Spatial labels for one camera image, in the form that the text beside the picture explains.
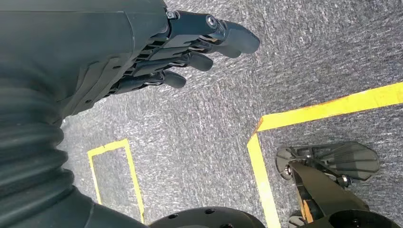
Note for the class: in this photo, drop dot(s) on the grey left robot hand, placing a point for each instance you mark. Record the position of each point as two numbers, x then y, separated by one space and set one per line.
78 47

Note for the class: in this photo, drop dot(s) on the yellow floor tape square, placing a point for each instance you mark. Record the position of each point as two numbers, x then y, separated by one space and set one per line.
330 107
108 146

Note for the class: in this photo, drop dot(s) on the black robot foot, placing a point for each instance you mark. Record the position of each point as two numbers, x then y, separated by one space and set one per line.
346 160

